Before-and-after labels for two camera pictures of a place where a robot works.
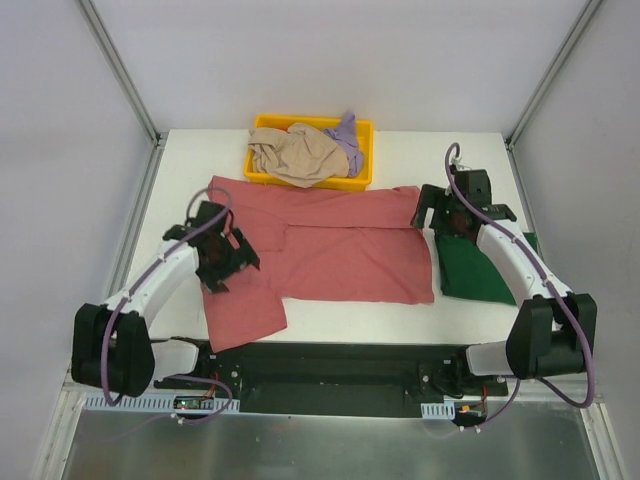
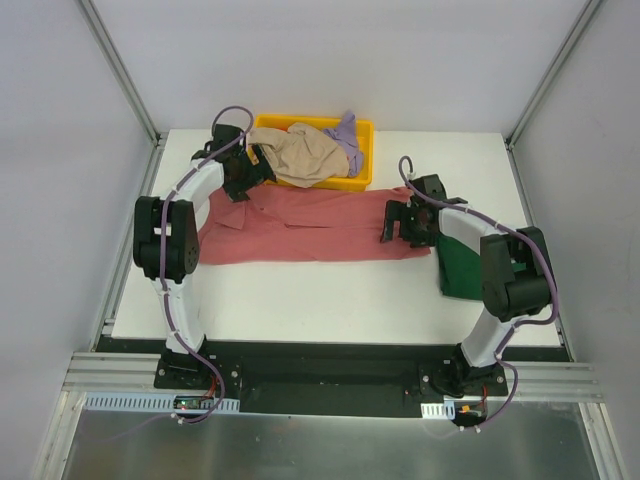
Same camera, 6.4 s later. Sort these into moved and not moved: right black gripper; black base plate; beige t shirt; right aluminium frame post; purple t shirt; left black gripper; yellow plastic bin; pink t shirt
Moved: pink t shirt; right black gripper; left black gripper
Not moved: right aluminium frame post; purple t shirt; beige t shirt; black base plate; yellow plastic bin
